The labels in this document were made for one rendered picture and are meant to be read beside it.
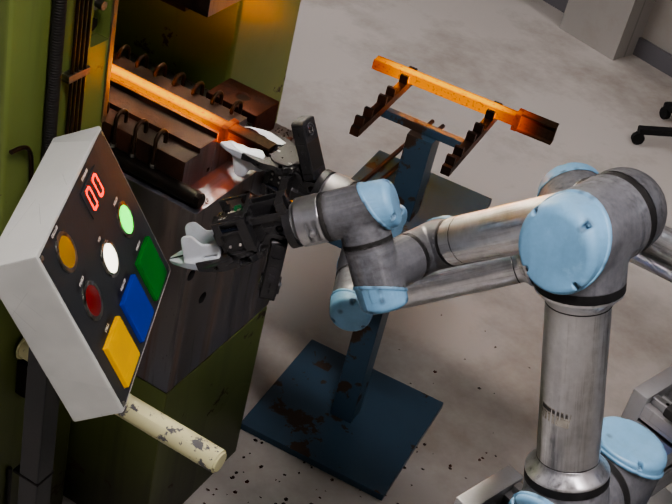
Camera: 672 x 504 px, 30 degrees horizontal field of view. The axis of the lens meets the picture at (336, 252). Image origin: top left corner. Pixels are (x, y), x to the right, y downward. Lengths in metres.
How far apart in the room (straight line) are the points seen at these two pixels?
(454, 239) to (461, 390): 1.61
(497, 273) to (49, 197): 0.76
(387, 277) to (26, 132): 0.65
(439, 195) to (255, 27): 0.63
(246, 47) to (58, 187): 0.91
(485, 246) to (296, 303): 1.78
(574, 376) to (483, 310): 2.11
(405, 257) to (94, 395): 0.49
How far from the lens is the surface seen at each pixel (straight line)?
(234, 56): 2.58
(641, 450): 1.85
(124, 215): 1.91
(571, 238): 1.53
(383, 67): 2.84
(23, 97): 2.05
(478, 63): 5.08
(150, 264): 1.95
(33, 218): 1.75
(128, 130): 2.34
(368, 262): 1.82
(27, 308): 1.71
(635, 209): 1.59
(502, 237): 1.80
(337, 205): 1.82
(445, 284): 2.12
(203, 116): 2.36
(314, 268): 3.71
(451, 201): 2.93
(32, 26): 1.99
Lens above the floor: 2.22
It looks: 36 degrees down
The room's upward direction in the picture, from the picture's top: 14 degrees clockwise
